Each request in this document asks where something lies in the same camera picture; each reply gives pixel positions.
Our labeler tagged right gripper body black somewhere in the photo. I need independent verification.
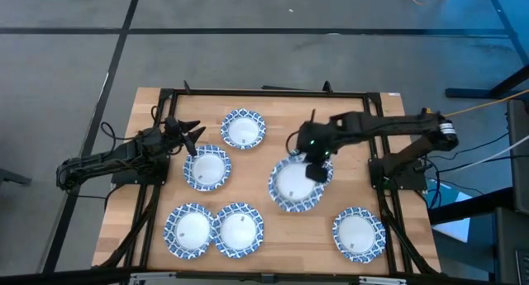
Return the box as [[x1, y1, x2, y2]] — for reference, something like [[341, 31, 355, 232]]
[[296, 119, 344, 164]]

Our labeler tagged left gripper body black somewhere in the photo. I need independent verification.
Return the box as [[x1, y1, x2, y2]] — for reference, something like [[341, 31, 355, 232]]
[[163, 116, 188, 148]]

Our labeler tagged blue patterned paper bowl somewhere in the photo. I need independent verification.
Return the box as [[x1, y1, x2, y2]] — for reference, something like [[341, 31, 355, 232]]
[[219, 107, 268, 150], [331, 207, 388, 264], [288, 150, 335, 188], [162, 202, 216, 261], [267, 154, 330, 214], [182, 144, 233, 192], [211, 202, 265, 259]]

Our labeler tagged light blue sheet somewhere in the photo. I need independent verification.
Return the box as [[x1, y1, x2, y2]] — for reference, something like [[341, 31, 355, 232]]
[[429, 189, 472, 244]]

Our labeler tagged black floor beam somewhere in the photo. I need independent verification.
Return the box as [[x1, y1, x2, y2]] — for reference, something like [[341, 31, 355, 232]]
[[427, 188, 516, 226]]

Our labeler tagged grey furniture foot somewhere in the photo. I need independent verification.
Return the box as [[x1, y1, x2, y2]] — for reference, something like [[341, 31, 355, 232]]
[[0, 167, 33, 187]]

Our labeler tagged grey box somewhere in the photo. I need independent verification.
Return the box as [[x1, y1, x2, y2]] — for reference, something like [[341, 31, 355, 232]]
[[507, 98, 529, 158]]

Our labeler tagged dark cabinet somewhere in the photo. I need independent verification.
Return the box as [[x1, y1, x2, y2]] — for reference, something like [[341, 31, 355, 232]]
[[493, 206, 529, 285]]

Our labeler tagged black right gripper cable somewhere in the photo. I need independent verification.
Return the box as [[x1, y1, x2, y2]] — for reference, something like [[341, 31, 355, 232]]
[[284, 130, 301, 154]]

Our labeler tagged black metal table frame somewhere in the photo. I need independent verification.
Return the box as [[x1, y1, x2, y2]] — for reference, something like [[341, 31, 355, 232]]
[[93, 80, 441, 285]]

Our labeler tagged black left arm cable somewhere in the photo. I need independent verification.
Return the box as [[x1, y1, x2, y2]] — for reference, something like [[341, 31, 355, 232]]
[[100, 120, 125, 154]]

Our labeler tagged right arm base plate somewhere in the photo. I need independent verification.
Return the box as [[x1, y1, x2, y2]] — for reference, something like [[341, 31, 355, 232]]
[[368, 156, 430, 192]]

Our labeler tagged blue cable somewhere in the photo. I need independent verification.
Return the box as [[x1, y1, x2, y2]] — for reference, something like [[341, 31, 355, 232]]
[[428, 179, 442, 210]]

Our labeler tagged silver frame bracket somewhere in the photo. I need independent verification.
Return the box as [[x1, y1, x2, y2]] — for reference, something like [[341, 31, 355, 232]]
[[129, 271, 178, 285], [358, 275, 408, 285]]

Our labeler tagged black desk frame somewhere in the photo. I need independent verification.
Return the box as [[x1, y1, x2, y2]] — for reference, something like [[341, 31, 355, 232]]
[[445, 0, 529, 99]]

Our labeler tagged white cable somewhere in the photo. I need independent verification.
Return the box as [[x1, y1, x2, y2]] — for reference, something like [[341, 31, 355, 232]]
[[452, 134, 529, 173]]

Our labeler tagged yellow cable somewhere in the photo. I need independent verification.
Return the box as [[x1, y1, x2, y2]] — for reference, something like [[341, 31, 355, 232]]
[[444, 88, 529, 118]]

